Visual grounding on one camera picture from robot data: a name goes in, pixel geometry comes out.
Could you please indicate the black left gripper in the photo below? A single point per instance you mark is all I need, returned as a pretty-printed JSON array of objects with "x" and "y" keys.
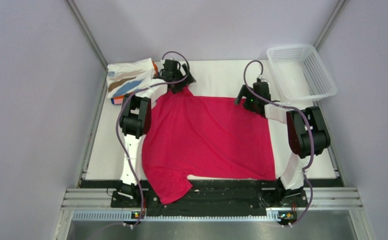
[{"x": 178, "y": 88}]

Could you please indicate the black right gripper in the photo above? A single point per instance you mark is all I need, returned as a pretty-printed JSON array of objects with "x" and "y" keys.
[{"x": 246, "y": 104}]

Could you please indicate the pink folded t-shirt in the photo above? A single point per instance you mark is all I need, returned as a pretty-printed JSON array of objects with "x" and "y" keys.
[{"x": 118, "y": 100}]

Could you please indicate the aluminium rail frame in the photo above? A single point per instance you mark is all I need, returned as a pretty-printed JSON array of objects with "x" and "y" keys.
[{"x": 330, "y": 198}]

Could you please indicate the white plastic basket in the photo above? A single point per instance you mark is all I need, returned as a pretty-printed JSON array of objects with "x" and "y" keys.
[{"x": 300, "y": 74}]

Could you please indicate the white slotted cable duct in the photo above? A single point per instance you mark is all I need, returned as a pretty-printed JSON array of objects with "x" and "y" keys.
[{"x": 129, "y": 216}]

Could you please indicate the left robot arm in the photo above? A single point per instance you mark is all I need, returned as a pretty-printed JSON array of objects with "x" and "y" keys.
[{"x": 133, "y": 123}]

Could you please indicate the white patterned folded t-shirt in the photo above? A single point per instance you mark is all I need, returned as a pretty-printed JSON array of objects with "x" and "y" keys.
[{"x": 123, "y": 78}]

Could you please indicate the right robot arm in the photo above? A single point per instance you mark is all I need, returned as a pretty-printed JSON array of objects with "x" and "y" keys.
[{"x": 307, "y": 137}]

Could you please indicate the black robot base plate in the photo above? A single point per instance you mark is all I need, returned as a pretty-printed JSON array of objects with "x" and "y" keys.
[{"x": 219, "y": 198}]

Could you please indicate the crimson red t-shirt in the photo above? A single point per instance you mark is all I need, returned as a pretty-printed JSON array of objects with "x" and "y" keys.
[{"x": 204, "y": 137}]

